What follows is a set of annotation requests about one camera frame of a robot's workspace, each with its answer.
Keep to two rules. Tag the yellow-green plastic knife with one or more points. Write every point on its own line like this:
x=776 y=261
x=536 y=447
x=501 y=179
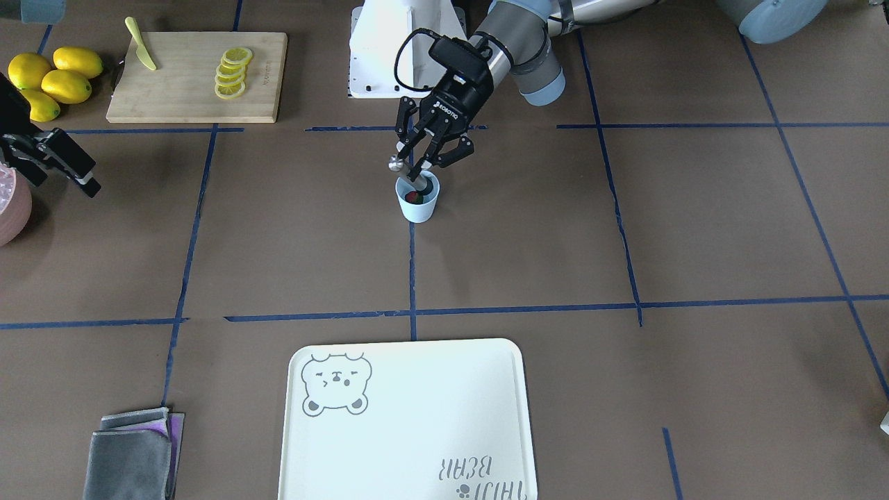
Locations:
x=141 y=50

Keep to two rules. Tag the red strawberry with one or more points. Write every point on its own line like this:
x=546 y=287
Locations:
x=414 y=197

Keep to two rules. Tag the pink bowl of ice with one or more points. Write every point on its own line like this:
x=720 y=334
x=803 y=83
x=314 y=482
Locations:
x=16 y=204

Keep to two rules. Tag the cream bear serving tray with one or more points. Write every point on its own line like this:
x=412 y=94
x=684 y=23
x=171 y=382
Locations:
x=446 y=419

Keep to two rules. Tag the lemon slices stack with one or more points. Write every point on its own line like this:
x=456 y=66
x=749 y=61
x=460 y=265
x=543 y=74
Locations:
x=230 y=80

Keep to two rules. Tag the light blue plastic cup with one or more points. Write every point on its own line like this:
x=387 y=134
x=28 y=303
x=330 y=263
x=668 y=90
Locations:
x=418 y=212

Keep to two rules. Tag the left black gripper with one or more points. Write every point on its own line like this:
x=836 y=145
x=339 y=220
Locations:
x=455 y=101

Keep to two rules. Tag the steel muddler black tip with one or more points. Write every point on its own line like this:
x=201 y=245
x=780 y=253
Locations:
x=411 y=175

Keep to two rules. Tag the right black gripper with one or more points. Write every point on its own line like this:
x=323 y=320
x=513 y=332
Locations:
x=15 y=117

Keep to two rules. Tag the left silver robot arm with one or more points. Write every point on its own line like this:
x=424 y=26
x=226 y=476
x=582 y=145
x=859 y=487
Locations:
x=514 y=39

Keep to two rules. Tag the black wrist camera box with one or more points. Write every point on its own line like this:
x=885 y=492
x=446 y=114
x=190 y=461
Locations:
x=461 y=59

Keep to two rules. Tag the purple cloth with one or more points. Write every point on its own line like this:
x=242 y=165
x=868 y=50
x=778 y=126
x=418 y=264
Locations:
x=170 y=424

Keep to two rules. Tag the yellow lemon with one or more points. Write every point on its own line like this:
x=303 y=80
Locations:
x=26 y=70
x=82 y=60
x=43 y=107
x=67 y=87

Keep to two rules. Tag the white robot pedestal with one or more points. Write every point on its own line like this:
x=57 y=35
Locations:
x=386 y=61

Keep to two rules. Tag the bamboo cutting board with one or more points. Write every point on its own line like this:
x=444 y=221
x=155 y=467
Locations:
x=181 y=89

